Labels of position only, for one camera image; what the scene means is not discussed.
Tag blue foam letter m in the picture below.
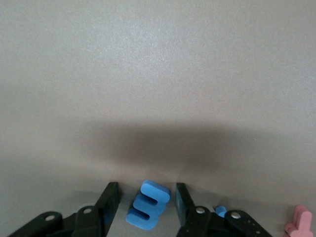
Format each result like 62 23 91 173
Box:
126 179 171 230

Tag pink foam letter f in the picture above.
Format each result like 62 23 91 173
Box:
283 204 314 237

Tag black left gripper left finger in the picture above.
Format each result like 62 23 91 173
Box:
4 181 120 237

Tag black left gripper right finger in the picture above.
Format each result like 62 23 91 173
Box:
176 182 272 237

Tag blue foam letter x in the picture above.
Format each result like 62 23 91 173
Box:
214 205 228 218

